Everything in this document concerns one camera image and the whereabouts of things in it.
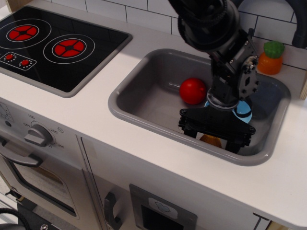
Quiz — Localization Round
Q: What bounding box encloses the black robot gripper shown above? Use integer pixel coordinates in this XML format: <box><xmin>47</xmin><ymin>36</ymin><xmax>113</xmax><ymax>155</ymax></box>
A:
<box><xmin>178</xmin><ymin>105</ymin><xmax>256</xmax><ymax>154</ymax></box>

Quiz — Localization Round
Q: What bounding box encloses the yellow toy corn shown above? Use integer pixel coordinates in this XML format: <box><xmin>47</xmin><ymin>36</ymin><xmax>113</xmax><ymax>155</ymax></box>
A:
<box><xmin>200</xmin><ymin>134</ymin><xmax>222</xmax><ymax>148</ymax></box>

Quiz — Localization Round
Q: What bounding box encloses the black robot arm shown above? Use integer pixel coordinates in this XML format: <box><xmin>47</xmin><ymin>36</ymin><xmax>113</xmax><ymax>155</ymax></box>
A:
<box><xmin>170</xmin><ymin>0</ymin><xmax>260</xmax><ymax>153</ymax></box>

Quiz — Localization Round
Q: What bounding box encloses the light blue plastic bowl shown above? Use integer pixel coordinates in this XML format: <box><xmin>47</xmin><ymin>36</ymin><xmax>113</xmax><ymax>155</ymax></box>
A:
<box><xmin>204</xmin><ymin>100</ymin><xmax>253</xmax><ymax>124</ymax></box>

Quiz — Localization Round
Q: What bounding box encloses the grey toy sink basin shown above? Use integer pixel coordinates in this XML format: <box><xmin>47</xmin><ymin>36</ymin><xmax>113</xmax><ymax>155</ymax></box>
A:
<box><xmin>108</xmin><ymin>49</ymin><xmax>291</xmax><ymax>166</ymax></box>

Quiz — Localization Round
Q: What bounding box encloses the red toy tomato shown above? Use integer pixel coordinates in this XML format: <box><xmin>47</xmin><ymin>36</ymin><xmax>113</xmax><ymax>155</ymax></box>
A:
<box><xmin>179</xmin><ymin>78</ymin><xmax>206</xmax><ymax>105</ymax></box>

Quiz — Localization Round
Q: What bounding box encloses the grey dishwasher control panel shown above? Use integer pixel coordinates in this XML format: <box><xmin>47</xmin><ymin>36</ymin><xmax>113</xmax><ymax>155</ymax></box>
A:
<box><xmin>129</xmin><ymin>184</ymin><xmax>198</xmax><ymax>230</ymax></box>

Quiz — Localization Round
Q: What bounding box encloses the orange toy carrot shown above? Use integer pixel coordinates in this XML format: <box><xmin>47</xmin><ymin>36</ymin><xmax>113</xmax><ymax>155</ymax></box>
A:
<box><xmin>257</xmin><ymin>41</ymin><xmax>285</xmax><ymax>75</ymax></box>

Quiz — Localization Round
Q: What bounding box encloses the dark grey toy faucet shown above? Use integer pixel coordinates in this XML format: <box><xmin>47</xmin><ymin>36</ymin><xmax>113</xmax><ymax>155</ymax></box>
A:
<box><xmin>233</xmin><ymin>0</ymin><xmax>307</xmax><ymax>48</ymax></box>

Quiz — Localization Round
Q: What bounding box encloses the white toy oven door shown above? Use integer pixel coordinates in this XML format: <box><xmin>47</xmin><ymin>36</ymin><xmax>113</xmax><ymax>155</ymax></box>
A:
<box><xmin>0</xmin><ymin>134</ymin><xmax>96</xmax><ymax>230</ymax></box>

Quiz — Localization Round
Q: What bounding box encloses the grey oven dial knob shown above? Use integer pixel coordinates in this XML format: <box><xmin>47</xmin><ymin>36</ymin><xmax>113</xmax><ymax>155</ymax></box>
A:
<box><xmin>24</xmin><ymin>124</ymin><xmax>53</xmax><ymax>147</ymax></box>

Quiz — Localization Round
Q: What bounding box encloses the black toy stovetop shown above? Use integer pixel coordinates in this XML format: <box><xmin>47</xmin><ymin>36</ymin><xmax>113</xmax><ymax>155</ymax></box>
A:
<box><xmin>0</xmin><ymin>6</ymin><xmax>132</xmax><ymax>98</ymax></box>

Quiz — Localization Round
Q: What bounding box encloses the grey cabinet door handle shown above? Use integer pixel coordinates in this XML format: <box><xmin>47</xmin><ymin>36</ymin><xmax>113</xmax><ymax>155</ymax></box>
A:
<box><xmin>104</xmin><ymin>192</ymin><xmax>122</xmax><ymax>230</ymax></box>

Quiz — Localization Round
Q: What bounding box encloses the grey oven door handle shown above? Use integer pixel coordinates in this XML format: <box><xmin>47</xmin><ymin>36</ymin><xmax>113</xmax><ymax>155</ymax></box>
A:
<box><xmin>0</xmin><ymin>137</ymin><xmax>43</xmax><ymax>167</ymax></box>

